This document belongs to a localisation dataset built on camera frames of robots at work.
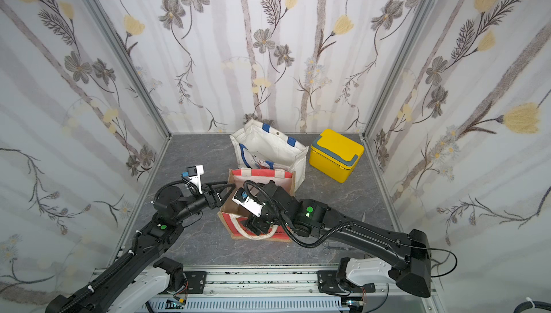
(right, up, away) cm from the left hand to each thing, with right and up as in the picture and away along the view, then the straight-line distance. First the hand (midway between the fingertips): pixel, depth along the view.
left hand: (232, 185), depth 71 cm
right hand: (+6, -7, -6) cm, 11 cm away
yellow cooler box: (+40, +10, +22) cm, 47 cm away
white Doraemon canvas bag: (+6, +15, +36) cm, 40 cm away
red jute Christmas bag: (+1, -8, -5) cm, 10 cm away
